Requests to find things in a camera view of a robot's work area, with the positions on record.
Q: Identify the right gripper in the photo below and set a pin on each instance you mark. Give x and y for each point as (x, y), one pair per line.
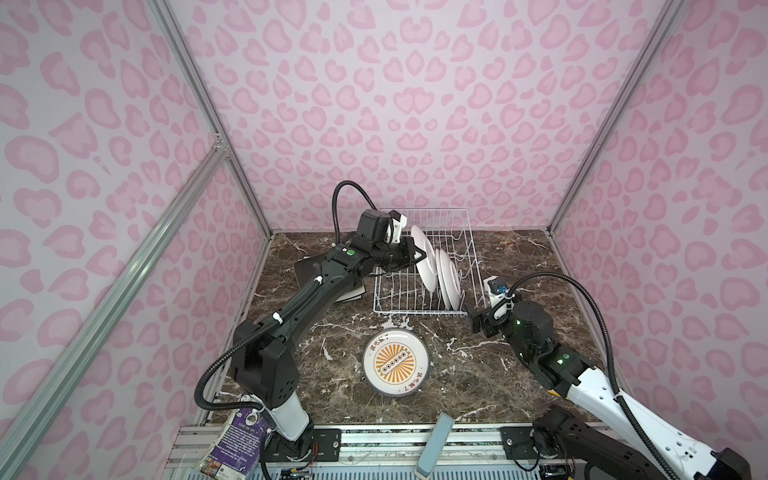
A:
(476, 322)

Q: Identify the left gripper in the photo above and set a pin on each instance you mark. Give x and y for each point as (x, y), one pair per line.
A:
(407, 247)

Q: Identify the white round plate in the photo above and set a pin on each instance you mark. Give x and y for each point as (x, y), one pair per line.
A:
(395, 363)
(426, 268)
(442, 281)
(452, 281)

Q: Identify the black square plate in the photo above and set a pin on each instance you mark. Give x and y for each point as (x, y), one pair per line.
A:
(308, 268)

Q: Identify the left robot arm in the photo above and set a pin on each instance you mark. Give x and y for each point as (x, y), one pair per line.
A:
(264, 367)

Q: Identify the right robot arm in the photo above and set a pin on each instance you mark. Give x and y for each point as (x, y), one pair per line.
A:
(645, 445)

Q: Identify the grey-blue phone-like device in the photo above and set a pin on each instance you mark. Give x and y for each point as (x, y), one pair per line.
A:
(434, 446)

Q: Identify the purple booklet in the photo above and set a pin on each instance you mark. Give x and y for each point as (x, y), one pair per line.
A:
(235, 452)

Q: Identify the white wire dish rack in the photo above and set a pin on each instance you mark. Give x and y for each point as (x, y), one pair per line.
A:
(448, 229)

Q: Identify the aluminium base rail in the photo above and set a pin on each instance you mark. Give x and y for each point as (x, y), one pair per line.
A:
(471, 451)

